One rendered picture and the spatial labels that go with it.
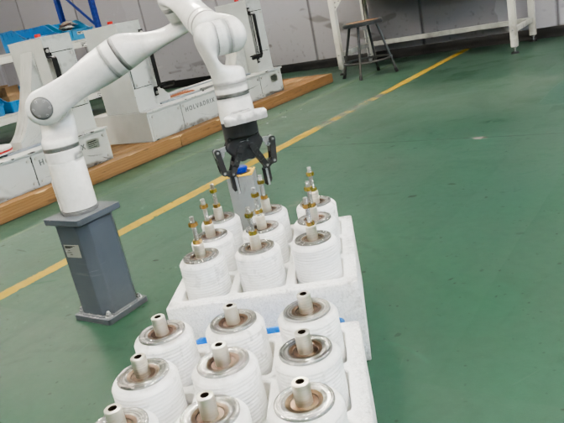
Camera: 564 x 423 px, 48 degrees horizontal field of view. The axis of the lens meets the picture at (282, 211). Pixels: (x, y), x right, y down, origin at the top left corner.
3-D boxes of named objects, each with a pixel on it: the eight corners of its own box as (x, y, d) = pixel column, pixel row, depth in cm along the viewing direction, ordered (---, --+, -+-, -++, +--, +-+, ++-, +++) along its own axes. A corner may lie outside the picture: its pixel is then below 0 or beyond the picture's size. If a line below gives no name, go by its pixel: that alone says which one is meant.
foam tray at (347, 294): (186, 385, 132) (165, 309, 126) (217, 300, 168) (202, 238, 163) (372, 360, 127) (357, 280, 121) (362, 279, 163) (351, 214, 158)
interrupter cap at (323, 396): (272, 428, 73) (271, 423, 73) (276, 390, 80) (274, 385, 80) (336, 420, 72) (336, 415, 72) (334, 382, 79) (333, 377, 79)
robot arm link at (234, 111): (227, 128, 124) (220, 97, 122) (213, 122, 134) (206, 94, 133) (269, 117, 127) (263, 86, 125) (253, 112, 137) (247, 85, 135)
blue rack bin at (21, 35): (3, 54, 639) (-3, 33, 632) (35, 49, 667) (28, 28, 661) (31, 49, 609) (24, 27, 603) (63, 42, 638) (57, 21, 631)
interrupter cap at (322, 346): (278, 371, 84) (276, 367, 84) (280, 342, 91) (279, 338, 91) (333, 363, 83) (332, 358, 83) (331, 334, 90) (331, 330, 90)
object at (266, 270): (283, 309, 140) (266, 235, 135) (304, 324, 132) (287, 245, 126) (244, 326, 137) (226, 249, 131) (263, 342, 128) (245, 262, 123)
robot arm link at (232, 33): (248, 18, 124) (226, 4, 135) (206, 28, 121) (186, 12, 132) (253, 53, 128) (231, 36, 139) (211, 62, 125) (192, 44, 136)
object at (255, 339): (225, 439, 101) (199, 342, 95) (232, 403, 110) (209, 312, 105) (284, 431, 100) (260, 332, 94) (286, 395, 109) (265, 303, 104)
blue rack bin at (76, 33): (39, 48, 669) (33, 28, 662) (66, 42, 698) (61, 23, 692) (69, 41, 641) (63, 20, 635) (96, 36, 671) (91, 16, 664)
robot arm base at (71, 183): (56, 216, 166) (36, 154, 161) (83, 204, 173) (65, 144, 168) (78, 216, 161) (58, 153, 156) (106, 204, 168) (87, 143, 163)
